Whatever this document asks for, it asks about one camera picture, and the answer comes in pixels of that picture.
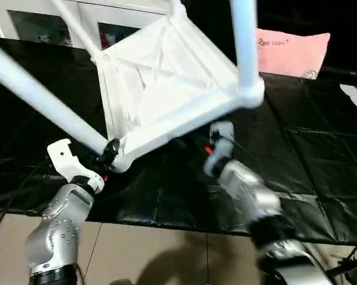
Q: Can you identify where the white plastic table top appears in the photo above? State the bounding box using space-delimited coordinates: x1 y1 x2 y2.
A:
93 5 266 174

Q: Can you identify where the white plastic table leg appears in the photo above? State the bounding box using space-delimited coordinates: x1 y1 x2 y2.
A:
165 0 186 14
229 0 261 93
0 39 111 156
50 0 103 59

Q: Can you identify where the black work mat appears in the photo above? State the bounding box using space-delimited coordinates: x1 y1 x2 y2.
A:
0 36 357 245

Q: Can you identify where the red bottle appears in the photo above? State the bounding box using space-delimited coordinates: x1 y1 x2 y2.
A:
101 30 117 48

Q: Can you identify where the pink pillow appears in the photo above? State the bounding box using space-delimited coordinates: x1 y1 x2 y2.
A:
256 28 332 80

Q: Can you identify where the white glass-door cabinet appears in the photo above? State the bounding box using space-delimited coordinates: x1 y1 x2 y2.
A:
0 0 170 51

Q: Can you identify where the white flat board strip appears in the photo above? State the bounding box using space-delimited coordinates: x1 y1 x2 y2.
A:
340 84 357 118

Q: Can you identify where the black cabinet with gold label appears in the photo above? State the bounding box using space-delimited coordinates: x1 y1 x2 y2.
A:
181 0 357 75

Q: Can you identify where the black tripod stand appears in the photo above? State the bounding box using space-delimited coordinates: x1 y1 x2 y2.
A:
327 255 357 280

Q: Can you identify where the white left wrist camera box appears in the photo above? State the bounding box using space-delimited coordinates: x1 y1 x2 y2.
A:
46 138 105 194

